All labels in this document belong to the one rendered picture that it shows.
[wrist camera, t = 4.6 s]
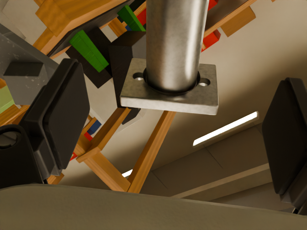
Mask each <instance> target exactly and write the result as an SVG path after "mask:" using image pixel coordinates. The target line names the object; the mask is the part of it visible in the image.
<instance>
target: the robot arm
mask: <svg viewBox="0 0 307 230"><path fill-rule="evenodd" d="M89 112H90V103H89V98H88V93H87V88H86V83H85V77H84V72H83V67H82V63H79V62H78V60H77V59H71V58H64V59H63V60H62V61H61V63H60V64H59V66H58V67H57V69H56V71H55V72H54V74H53V75H52V77H51V78H50V80H49V82H48V83H47V85H44V86H43V87H42V88H41V90H40V91H39V93H38V94H37V96H36V97H35V99H34V101H33V102H32V104H31V105H30V107H29V108H28V110H27V111H26V113H25V114H24V116H23V118H22V119H21V121H20V122H19V124H18V125H15V124H8V125H3V126H1V127H0V230H307V89H306V87H305V85H304V82H303V80H302V79H301V78H288V77H287V78H286V79H285V80H281V81H280V83H279V85H278V88H277V90H276V92H275V95H274V97H273V99H272V102H271V104H270V106H269V108H268V111H267V113H266V115H265V118H264V120H263V123H262V127H261V130H262V135H263V139H264V144H265V149H266V154H267V158H268V163H269V167H270V173H271V177H272V181H273V186H274V190H275V193H276V194H279V197H280V201H281V202H284V203H291V204H292V206H293V207H294V210H293V212H292V213H288V212H281V211H275V210H269V209H260V208H253V207H245V206H238V205H231V204H221V203H213V202H206V201H199V200H191V199H180V198H173V197H165V196H157V195H148V194H140V193H129V192H121V191H113V190H105V189H97V188H85V187H76V186H67V185H56V184H48V181H47V178H48V177H50V175H54V176H60V174H61V172H62V170H63V169H66V168H67V166H68V164H69V161H70V159H71V157H72V154H73V152H74V149H75V147H76V144H77V142H78V139H79V137H80V134H81V132H82V130H83V127H84V125H85V122H86V120H87V117H88V115H89Z"/></svg>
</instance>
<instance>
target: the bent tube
mask: <svg viewBox="0 0 307 230"><path fill-rule="evenodd" d="M208 5H209V0H146V59H142V58H132V60H131V63H130V66H129V69H128V72H127V76H126V79H125V82H124V85H123V88H122V91H121V95H120V103H121V106H125V107H135V108H145V109H154V110H168V111H178V112H187V113H197V114H207V115H216V114H217V110H218V107H219V104H218V91H217V72H216V65H214V64H203V63H199V62H200V56H201V48H202V42H203V37H204V30H205V25H206V17H207V11H208Z"/></svg>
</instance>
